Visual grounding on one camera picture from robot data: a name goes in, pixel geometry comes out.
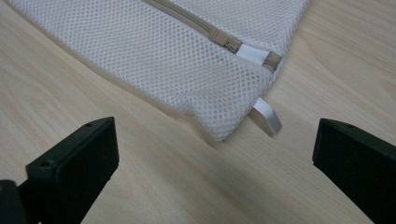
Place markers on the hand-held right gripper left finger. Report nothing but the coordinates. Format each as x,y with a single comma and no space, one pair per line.
77,161

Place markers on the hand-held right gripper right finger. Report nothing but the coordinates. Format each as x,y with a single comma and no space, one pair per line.
358,161

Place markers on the white cloth with print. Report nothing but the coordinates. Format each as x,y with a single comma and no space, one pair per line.
174,56

